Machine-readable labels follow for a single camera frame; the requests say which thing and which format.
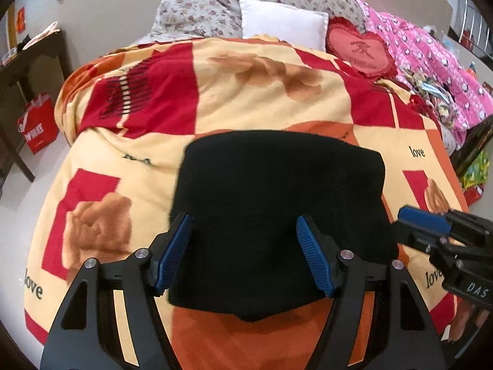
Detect pink printed quilt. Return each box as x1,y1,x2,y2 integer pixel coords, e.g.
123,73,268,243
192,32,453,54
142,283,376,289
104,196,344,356
352,0,493,151

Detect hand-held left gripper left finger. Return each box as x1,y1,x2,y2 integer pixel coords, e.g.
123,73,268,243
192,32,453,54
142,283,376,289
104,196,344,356
39,212,194,370

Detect black pants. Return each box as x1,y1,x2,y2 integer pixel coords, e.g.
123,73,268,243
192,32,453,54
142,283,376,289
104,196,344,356
166,130,399,322

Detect colourful patterned cloth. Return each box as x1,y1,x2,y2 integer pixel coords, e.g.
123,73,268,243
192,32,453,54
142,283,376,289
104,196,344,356
398,65,461,128

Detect red shopping bag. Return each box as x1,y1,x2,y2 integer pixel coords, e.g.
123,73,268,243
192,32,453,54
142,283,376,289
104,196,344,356
16,92,60,155

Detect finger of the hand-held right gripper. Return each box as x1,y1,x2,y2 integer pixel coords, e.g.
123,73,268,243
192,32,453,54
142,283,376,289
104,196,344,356
393,220,451,255
397,205,493,247

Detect floral beige pillows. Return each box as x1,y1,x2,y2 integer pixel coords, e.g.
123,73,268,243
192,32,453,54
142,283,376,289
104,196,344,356
136,0,366,45

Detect green yellow printed bag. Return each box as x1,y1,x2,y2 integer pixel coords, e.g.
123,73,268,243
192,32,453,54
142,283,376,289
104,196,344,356
460,150,493,205

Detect dark wooden desk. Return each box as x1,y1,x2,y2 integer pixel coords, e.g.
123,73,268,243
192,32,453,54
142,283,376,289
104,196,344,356
0,29,74,183

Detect red heart cushion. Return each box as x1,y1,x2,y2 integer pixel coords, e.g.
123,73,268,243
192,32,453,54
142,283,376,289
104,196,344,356
325,16,399,81

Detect pink item on desk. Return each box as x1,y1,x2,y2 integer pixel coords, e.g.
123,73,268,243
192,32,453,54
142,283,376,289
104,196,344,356
22,21,62,51

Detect red yellow printed blanket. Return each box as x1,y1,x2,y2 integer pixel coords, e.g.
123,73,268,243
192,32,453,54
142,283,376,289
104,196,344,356
24,35,468,370

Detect metal rack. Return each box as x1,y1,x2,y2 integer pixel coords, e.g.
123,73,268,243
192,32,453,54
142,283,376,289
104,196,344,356
447,0,493,62

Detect white pillow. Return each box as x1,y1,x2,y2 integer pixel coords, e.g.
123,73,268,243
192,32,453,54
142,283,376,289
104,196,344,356
239,0,330,52

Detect dark wooden bed frame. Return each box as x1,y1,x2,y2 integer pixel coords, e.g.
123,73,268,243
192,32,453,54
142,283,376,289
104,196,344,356
449,116,493,176

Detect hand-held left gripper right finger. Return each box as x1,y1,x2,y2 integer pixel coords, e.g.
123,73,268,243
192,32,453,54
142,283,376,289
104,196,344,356
296,214,447,370

